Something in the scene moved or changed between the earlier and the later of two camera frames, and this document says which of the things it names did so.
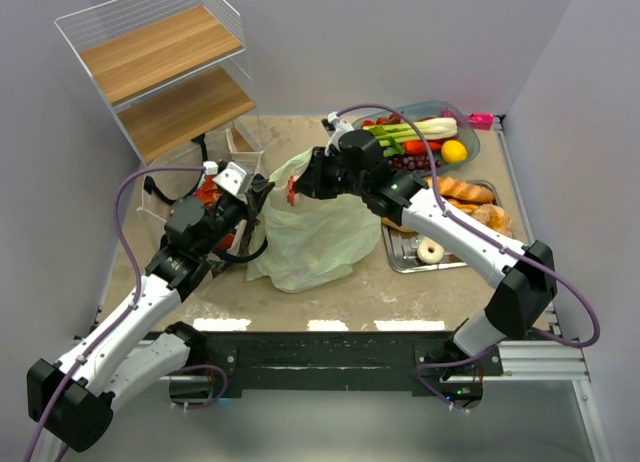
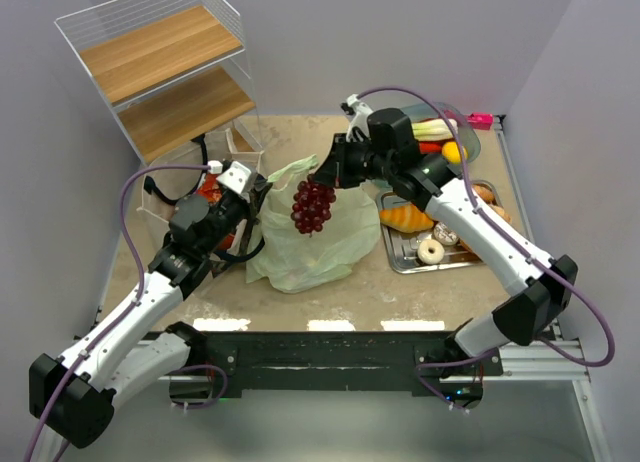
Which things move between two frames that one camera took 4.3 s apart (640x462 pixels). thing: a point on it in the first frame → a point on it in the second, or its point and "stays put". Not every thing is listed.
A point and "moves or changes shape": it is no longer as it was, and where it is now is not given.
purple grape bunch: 413,164 moves or changes shape
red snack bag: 209,192 stays put
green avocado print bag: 302,246 stays put
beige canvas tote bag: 175,174 stays put
